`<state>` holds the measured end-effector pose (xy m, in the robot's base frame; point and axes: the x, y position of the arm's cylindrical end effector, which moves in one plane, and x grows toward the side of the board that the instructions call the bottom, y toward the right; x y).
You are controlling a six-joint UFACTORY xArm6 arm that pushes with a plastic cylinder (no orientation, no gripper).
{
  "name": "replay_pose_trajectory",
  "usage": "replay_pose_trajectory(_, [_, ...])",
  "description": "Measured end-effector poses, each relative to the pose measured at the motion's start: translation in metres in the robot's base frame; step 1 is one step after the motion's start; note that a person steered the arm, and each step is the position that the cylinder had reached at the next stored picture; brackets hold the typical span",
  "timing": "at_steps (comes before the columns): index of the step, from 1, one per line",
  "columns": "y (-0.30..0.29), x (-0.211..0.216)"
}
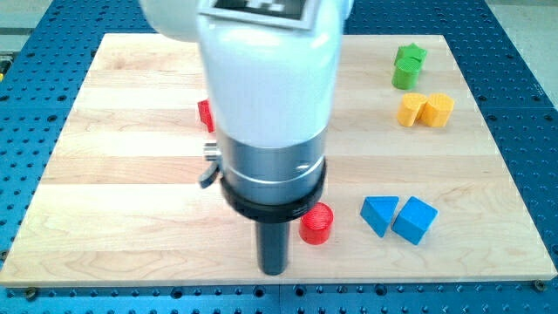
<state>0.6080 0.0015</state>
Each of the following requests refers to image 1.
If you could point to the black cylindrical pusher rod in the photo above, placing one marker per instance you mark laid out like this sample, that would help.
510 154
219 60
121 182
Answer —
272 240

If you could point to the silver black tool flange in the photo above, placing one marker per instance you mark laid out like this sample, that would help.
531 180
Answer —
264 184

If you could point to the red block behind arm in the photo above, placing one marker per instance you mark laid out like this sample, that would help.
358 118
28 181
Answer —
205 114

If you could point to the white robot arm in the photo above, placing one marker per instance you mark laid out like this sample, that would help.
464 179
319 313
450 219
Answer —
271 68

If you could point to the red cylinder block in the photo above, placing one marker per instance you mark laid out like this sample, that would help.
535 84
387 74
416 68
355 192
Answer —
315 226

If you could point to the blue triangular prism block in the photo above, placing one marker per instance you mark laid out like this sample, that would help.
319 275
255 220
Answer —
378 211

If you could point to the blue cube block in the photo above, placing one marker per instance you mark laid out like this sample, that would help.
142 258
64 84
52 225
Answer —
414 220

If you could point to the wooden board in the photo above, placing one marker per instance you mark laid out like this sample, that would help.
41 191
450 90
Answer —
119 203

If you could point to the yellow half-cylinder block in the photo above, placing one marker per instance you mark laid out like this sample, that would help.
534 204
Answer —
411 107

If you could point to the fiducial marker tag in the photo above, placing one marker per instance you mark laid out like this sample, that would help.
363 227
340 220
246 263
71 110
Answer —
290 14

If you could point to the green cylinder block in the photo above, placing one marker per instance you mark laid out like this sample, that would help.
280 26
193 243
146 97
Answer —
406 73

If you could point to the yellow cylinder block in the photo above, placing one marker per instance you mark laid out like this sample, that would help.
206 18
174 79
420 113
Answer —
437 110

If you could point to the green star block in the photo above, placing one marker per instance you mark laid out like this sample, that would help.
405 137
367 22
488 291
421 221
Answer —
412 51

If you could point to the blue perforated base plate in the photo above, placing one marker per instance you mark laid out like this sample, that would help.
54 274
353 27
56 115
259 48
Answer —
43 81

